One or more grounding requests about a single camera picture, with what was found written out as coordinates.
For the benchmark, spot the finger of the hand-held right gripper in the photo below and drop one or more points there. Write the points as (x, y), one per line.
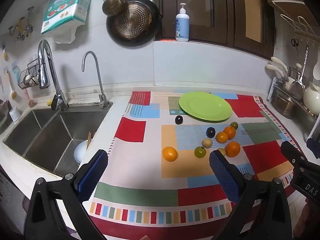
(313, 148)
(292, 152)

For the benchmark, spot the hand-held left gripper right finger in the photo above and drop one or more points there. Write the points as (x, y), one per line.
(222, 175)

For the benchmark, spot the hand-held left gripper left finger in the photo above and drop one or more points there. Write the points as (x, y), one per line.
(92, 175)

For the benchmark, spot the beige round fruit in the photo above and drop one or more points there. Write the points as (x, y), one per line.
(221, 151)
(207, 142)

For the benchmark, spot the orange mandarin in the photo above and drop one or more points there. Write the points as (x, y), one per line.
(221, 137)
(230, 131)
(169, 153)
(232, 149)

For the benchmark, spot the green orange tomato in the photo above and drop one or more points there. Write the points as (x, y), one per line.
(234, 125)

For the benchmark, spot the green plate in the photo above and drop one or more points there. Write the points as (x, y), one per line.
(205, 106)

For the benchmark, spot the person's right hand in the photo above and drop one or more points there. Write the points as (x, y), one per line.
(303, 217)

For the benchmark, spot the white bowl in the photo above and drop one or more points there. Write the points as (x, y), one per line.
(80, 152)

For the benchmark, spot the wooden chopstick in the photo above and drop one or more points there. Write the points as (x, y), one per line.
(92, 136)
(88, 140)

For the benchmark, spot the dark purple plum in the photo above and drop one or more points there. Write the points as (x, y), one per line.
(178, 119)
(210, 132)

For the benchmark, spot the steel cooking pot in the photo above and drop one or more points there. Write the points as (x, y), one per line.
(282, 103)

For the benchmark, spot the white jug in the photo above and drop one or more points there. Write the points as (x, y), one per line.
(312, 97)

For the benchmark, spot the stainless steel sink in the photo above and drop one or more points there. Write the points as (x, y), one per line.
(47, 140)

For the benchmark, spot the colourful patchwork table mat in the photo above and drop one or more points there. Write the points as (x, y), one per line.
(150, 195)

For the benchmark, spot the small lidded steel pot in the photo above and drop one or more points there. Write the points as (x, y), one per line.
(295, 72)

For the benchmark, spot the white ladle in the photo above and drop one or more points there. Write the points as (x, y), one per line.
(317, 67)

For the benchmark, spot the thin gooseneck faucet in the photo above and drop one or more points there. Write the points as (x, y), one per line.
(100, 80)

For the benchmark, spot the white cup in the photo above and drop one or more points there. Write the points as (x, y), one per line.
(14, 114)

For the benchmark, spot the black scissors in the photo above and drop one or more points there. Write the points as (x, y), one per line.
(295, 42)

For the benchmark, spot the dish brush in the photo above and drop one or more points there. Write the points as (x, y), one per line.
(11, 90)

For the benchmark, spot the large chrome faucet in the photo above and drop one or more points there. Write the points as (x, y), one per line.
(46, 65)

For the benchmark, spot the blue white pump bottle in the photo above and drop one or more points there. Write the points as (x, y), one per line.
(182, 27)

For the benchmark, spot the perforated metal strainer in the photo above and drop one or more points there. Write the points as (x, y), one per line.
(132, 20)

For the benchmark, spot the black frying pan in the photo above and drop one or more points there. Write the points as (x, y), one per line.
(155, 22)

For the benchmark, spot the green tissue pack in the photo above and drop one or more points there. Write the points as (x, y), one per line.
(67, 7)

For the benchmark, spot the wooden wall shelf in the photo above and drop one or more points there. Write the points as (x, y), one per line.
(287, 2)

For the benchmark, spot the dark wooden window frame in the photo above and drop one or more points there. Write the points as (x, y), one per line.
(225, 12)

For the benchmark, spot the metal wall hook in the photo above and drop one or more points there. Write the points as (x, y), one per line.
(18, 27)
(30, 11)

